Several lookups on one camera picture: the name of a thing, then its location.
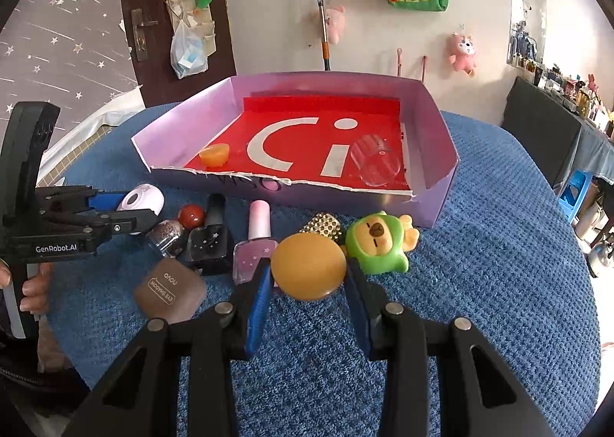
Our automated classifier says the white pink round device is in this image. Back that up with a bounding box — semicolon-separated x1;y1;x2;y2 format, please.
117;183;164;216

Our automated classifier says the glitter bottle red cap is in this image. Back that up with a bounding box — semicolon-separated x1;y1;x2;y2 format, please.
146;203;206;258

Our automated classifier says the black nail polish bottle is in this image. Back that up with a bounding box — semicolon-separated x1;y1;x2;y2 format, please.
183;194;234;276

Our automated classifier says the pink nail polish bottle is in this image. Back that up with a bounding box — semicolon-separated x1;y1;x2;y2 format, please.
232;200;278;284

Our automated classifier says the green yellow bear toy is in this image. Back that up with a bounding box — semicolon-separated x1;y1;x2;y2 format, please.
342;211;421;276

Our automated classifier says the large orange round disc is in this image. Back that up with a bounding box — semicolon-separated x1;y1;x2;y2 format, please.
271;232;347;301

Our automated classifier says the gold studded cylinder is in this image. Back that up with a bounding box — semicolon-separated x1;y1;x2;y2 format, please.
300;211;345;244

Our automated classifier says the person's left hand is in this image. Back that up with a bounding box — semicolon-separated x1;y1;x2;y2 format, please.
19;262;54;314

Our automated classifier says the blue knitted table cover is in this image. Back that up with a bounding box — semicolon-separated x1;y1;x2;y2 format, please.
49;113;601;436

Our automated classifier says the clear plastic cup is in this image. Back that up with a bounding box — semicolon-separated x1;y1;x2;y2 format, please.
350;134;401;188

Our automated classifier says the plastic bag of masks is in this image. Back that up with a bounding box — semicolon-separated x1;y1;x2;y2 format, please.
170;20;208;79

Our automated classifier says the dark brown door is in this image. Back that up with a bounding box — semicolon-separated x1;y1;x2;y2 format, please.
121;0;236;107

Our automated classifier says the purple box red lining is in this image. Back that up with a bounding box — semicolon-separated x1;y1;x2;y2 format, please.
132;71;459;227

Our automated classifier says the blue plastic stool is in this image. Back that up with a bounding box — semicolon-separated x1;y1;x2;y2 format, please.
559;170;592;223

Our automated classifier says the side table dark cloth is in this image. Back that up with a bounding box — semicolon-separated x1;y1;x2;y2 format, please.
502;78;613;194

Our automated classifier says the pink broom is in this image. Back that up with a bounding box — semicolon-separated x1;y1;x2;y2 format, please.
421;54;428;84

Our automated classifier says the pink plush behind mop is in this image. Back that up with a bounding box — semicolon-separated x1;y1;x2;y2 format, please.
325;6;345;44

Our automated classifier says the pink dustpan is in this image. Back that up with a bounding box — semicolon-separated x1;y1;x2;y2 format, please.
396;48;403;78

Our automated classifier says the orange grey mop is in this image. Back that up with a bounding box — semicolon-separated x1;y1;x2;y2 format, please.
316;0;331;71

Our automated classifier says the pink plush on wall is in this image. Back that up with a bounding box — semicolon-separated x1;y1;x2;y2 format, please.
449;33;477;76

